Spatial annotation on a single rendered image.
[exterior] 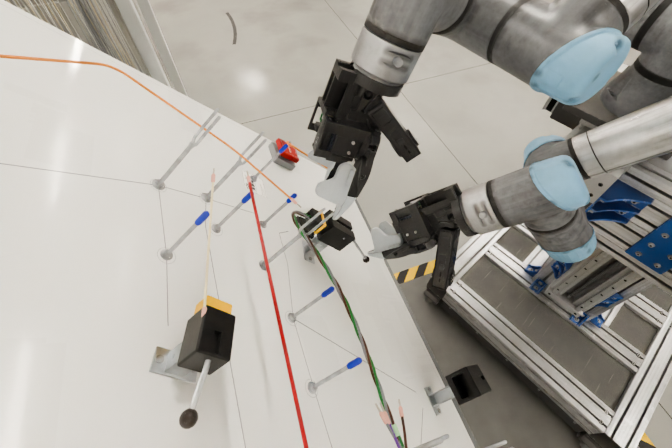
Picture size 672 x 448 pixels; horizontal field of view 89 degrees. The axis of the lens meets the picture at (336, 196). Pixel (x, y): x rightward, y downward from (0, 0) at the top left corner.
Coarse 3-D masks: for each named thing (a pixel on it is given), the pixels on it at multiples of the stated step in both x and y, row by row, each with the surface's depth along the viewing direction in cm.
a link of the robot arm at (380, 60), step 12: (360, 36) 39; (372, 36) 37; (360, 48) 39; (372, 48) 38; (384, 48) 37; (396, 48) 37; (360, 60) 39; (372, 60) 38; (384, 60) 38; (396, 60) 37; (408, 60) 38; (372, 72) 39; (384, 72) 38; (396, 72) 39; (408, 72) 40; (396, 84) 41
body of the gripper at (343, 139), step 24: (336, 72) 41; (360, 72) 40; (336, 96) 43; (360, 96) 42; (312, 120) 48; (336, 120) 43; (360, 120) 45; (312, 144) 46; (336, 144) 44; (360, 144) 45
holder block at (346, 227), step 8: (336, 224) 58; (344, 224) 60; (328, 232) 57; (336, 232) 58; (344, 232) 58; (352, 232) 60; (320, 240) 58; (328, 240) 59; (336, 240) 59; (344, 240) 59; (352, 240) 60; (336, 248) 61
